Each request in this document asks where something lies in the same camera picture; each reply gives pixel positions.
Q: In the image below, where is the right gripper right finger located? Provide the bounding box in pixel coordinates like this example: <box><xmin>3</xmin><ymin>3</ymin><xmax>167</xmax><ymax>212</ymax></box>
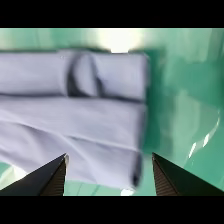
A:
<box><xmin>151</xmin><ymin>152</ymin><xmax>224</xmax><ymax>197</ymax></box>

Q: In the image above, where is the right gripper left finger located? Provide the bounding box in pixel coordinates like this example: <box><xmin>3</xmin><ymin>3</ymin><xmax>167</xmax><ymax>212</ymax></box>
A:
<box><xmin>0</xmin><ymin>153</ymin><xmax>69</xmax><ymax>197</ymax></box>

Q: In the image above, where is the lavender shirt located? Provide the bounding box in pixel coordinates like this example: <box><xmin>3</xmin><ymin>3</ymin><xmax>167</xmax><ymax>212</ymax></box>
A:
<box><xmin>0</xmin><ymin>49</ymin><xmax>150</xmax><ymax>191</ymax></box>

